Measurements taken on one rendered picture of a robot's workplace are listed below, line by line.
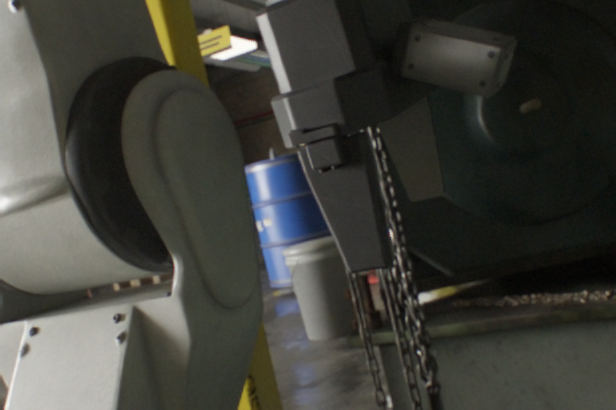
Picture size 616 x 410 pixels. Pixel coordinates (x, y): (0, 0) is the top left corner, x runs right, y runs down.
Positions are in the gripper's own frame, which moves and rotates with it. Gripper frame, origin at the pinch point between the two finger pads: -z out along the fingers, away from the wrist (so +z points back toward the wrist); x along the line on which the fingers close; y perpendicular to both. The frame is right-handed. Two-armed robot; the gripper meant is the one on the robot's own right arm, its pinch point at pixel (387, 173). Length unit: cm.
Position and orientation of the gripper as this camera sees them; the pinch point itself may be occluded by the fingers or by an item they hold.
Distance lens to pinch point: 33.3
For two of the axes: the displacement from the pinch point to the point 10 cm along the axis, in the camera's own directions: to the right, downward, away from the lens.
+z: -3.1, -9.4, -1.5
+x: 4.0, -2.8, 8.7
